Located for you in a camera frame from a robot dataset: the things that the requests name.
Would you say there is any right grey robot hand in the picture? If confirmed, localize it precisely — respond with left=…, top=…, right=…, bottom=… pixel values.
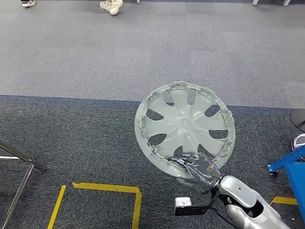
left=169, top=152, right=223, bottom=194

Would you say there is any grey plastic wheel hubcap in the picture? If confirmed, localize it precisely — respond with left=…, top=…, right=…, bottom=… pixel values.
left=134, top=81, right=236, bottom=179

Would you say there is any blue metal shelf rack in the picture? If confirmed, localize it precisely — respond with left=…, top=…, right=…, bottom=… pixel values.
left=267, top=145, right=305, bottom=216

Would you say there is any steel workbench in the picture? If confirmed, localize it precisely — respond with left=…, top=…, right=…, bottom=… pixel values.
left=0, top=139, right=46, bottom=229

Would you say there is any yellow floor tape marking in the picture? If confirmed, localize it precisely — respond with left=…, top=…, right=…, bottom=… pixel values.
left=270, top=196, right=298, bottom=206

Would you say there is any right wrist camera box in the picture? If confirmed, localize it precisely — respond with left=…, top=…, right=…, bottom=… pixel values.
left=175, top=197, right=215, bottom=217

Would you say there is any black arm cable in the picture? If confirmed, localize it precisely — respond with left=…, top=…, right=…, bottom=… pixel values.
left=209, top=207, right=240, bottom=229

